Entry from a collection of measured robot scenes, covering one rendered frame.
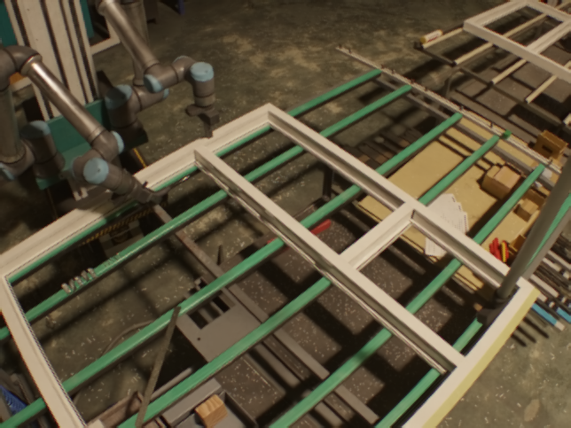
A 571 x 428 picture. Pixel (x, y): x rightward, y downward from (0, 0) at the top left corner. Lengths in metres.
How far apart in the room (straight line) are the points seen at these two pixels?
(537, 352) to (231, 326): 1.83
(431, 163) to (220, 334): 1.47
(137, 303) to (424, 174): 1.71
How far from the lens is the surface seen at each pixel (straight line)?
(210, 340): 1.55
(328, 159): 2.05
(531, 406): 2.65
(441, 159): 2.57
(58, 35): 2.45
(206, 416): 1.58
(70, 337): 2.75
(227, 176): 1.90
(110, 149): 1.81
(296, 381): 1.79
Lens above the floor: 2.22
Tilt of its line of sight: 47 degrees down
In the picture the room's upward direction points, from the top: straight up
